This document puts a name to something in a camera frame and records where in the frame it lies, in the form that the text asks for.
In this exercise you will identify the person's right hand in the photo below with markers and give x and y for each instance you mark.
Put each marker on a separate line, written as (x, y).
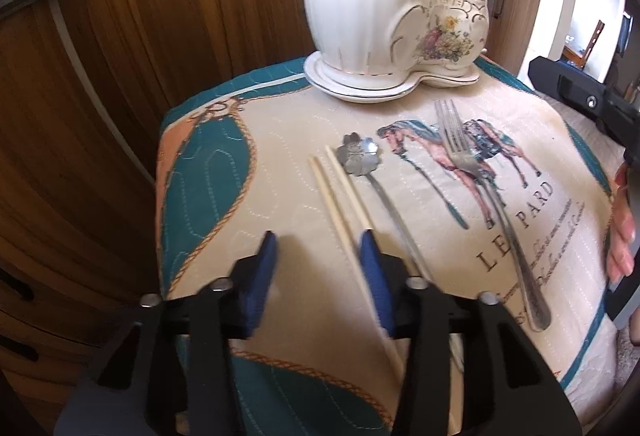
(620, 261)

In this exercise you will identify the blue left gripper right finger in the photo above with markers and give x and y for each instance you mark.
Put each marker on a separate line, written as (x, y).
(380, 271)

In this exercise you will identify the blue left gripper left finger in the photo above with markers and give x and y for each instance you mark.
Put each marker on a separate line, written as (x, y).
(256, 277)

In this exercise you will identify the white floral ceramic utensil holder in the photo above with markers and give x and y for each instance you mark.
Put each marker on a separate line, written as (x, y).
(371, 51)

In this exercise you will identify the silver flower-head spoon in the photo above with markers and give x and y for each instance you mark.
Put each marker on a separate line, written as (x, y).
(360, 157)

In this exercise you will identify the silver fork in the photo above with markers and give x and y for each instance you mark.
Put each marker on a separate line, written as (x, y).
(459, 151)

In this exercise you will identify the quilted horse print mat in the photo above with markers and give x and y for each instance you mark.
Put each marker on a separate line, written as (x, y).
(268, 152)

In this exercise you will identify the wooden chopstick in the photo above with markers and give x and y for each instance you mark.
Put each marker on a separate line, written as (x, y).
(352, 195)
(349, 248)

